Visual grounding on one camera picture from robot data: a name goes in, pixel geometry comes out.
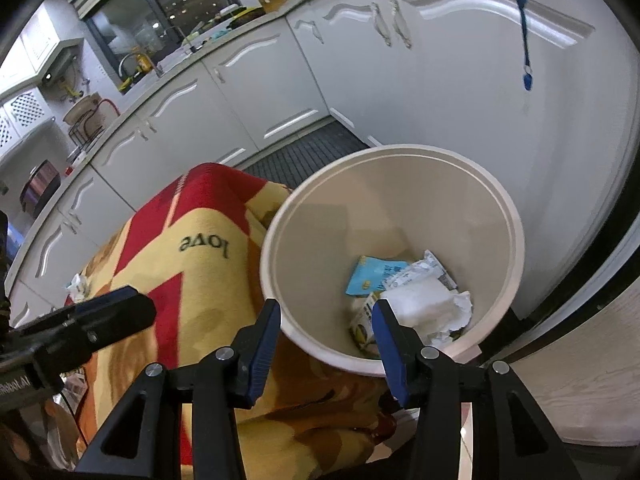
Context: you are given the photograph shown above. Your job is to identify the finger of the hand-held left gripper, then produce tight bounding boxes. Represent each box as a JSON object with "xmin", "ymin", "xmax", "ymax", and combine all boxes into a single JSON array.
[{"xmin": 10, "ymin": 285, "xmax": 158, "ymax": 361}]

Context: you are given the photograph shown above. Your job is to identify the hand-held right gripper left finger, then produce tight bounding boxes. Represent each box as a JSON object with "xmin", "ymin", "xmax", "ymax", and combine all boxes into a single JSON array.
[{"xmin": 75, "ymin": 298, "xmax": 282, "ymax": 480}]

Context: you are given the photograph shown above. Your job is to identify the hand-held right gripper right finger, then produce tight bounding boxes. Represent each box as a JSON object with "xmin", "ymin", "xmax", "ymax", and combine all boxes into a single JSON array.
[{"xmin": 371, "ymin": 299, "xmax": 571, "ymax": 480}]

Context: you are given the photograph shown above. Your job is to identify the green white drink carton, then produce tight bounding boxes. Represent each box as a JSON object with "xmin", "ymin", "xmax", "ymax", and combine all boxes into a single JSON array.
[{"xmin": 350, "ymin": 291, "xmax": 396, "ymax": 358}]

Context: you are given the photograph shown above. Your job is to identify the white tissue wad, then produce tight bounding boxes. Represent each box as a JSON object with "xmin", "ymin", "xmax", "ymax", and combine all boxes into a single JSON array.
[{"xmin": 385, "ymin": 277, "xmax": 473, "ymax": 348}]

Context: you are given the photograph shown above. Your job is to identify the blue snack packet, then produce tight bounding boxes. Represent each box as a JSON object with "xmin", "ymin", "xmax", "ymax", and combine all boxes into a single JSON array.
[{"xmin": 344, "ymin": 255, "xmax": 410, "ymax": 297}]

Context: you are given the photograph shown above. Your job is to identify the white silver snack bag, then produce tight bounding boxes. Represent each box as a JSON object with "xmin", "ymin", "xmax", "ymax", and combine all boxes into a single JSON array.
[{"xmin": 382, "ymin": 250, "xmax": 458, "ymax": 293}]

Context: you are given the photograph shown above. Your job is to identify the beige round bin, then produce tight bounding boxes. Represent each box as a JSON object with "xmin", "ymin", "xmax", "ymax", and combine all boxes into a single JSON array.
[{"xmin": 259, "ymin": 144, "xmax": 527, "ymax": 378}]

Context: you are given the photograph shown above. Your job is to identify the white plastic bag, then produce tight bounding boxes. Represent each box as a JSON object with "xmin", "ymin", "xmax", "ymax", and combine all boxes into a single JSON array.
[{"xmin": 65, "ymin": 272, "xmax": 91, "ymax": 306}]

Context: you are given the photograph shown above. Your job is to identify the red yellow printed blanket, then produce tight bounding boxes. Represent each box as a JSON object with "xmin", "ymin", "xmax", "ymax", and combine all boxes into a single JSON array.
[{"xmin": 45, "ymin": 162, "xmax": 401, "ymax": 480}]

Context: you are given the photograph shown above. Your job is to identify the dark ribbed floor mat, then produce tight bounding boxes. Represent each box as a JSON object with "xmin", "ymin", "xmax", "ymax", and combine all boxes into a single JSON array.
[{"xmin": 242, "ymin": 116, "xmax": 373, "ymax": 191}]

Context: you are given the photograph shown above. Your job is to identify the beige clay pot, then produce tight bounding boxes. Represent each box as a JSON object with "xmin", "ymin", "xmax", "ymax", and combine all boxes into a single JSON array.
[{"xmin": 62, "ymin": 92, "xmax": 121, "ymax": 136}]

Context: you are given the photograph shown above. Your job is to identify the white kitchen cabinets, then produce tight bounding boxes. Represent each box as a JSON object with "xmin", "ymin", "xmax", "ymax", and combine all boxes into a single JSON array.
[{"xmin": 0, "ymin": 0, "xmax": 640, "ymax": 321}]

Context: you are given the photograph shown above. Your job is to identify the dark glass window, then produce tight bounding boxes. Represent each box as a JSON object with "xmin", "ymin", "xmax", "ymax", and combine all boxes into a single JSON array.
[{"xmin": 82, "ymin": 0, "xmax": 241, "ymax": 93}]

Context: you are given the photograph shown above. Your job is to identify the blue hanging cord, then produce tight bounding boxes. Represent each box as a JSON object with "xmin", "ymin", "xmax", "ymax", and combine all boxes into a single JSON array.
[{"xmin": 505, "ymin": 0, "xmax": 535, "ymax": 92}]

